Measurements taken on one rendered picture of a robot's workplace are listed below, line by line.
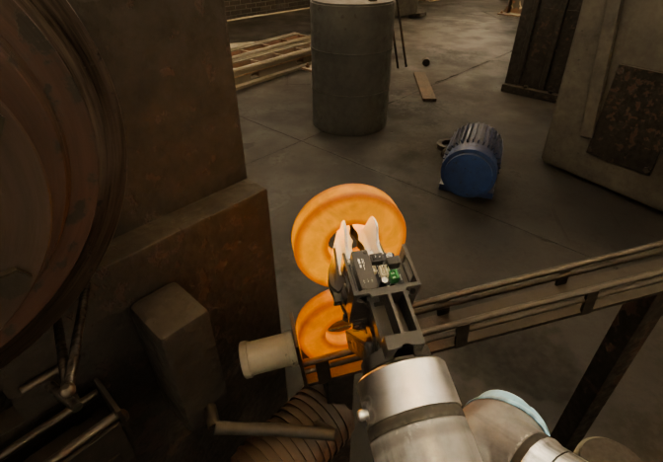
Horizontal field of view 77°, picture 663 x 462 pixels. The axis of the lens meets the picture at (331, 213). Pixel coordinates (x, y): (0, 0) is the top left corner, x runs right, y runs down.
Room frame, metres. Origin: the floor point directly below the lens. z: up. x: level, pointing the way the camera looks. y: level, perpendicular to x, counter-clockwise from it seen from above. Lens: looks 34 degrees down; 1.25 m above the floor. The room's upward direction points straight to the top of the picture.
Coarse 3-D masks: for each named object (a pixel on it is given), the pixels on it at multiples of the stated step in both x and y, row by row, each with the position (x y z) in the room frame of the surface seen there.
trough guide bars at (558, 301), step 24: (576, 264) 0.60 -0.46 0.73; (600, 264) 0.61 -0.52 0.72; (480, 288) 0.56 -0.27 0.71; (504, 288) 0.57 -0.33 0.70; (600, 288) 0.54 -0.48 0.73; (624, 288) 0.55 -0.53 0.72; (504, 312) 0.50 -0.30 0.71; (528, 312) 0.51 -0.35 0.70; (432, 336) 0.47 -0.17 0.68; (456, 336) 0.48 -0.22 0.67; (312, 360) 0.43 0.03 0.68; (336, 360) 0.44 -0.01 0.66
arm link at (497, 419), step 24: (480, 408) 0.28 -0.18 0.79; (504, 408) 0.27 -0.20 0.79; (528, 408) 0.27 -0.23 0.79; (480, 432) 0.25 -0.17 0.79; (504, 432) 0.24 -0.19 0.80; (528, 432) 0.24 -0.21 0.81; (480, 456) 0.22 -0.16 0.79; (504, 456) 0.22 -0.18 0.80; (528, 456) 0.21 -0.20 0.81; (552, 456) 0.21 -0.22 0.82; (576, 456) 0.21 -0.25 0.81
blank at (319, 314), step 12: (312, 300) 0.47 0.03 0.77; (324, 300) 0.46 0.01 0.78; (300, 312) 0.47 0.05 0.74; (312, 312) 0.45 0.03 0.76; (324, 312) 0.45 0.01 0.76; (336, 312) 0.45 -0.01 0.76; (300, 324) 0.45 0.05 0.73; (312, 324) 0.44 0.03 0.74; (324, 324) 0.45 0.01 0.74; (300, 336) 0.44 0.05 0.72; (312, 336) 0.44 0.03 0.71; (324, 336) 0.45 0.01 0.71; (336, 336) 0.48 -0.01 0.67; (312, 348) 0.44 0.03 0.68; (324, 348) 0.45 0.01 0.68; (336, 348) 0.45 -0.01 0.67
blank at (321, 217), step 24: (336, 192) 0.45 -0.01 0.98; (360, 192) 0.44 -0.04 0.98; (384, 192) 0.47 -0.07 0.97; (312, 216) 0.42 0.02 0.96; (336, 216) 0.43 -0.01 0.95; (360, 216) 0.44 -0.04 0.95; (384, 216) 0.44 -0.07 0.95; (312, 240) 0.42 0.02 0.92; (384, 240) 0.44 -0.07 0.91; (312, 264) 0.42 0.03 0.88
